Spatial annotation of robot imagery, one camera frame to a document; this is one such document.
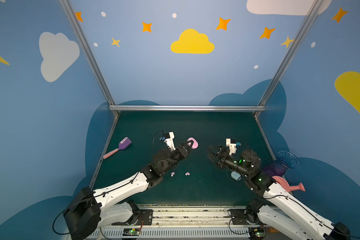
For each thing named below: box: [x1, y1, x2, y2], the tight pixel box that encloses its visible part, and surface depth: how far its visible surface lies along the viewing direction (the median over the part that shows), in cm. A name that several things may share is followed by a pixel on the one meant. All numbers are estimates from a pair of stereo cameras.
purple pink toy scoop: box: [102, 137, 132, 159], surface depth 103 cm
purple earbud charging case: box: [186, 137, 199, 150], surface depth 73 cm
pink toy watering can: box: [272, 176, 306, 192], surface depth 76 cm
